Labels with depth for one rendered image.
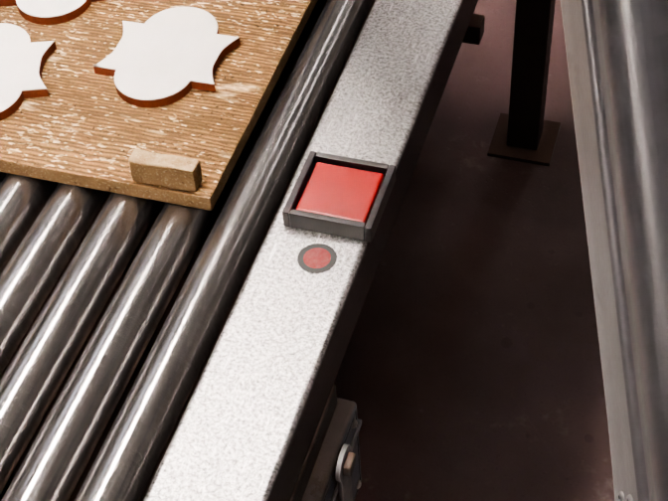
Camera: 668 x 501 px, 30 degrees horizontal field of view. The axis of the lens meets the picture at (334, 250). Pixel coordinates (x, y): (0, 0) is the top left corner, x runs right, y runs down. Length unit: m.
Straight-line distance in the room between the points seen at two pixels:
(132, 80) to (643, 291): 0.88
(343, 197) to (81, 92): 0.27
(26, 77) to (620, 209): 0.91
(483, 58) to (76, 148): 1.64
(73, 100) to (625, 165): 0.89
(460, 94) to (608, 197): 2.25
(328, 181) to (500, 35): 1.68
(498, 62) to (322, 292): 1.69
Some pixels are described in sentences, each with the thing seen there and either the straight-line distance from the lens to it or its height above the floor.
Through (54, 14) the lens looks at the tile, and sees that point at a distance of 1.24.
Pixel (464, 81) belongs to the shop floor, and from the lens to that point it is 2.58.
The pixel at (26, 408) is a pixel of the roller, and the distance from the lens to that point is 0.95.
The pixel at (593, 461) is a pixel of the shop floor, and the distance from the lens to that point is 1.99.
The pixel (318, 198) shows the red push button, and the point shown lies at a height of 0.93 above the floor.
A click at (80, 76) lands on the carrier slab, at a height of 0.94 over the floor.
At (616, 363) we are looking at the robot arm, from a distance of 0.31.
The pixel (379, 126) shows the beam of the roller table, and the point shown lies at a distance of 1.11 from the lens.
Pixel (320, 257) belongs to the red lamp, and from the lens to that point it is 1.00.
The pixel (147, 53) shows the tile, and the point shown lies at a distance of 1.17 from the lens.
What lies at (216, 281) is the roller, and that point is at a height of 0.92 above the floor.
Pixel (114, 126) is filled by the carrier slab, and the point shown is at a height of 0.94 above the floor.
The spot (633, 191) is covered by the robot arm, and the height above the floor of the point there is 1.45.
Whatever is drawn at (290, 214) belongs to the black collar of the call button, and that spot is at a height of 0.93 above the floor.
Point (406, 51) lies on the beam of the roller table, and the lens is 1.19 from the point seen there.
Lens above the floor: 1.66
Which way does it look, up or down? 48 degrees down
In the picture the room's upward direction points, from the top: 4 degrees counter-clockwise
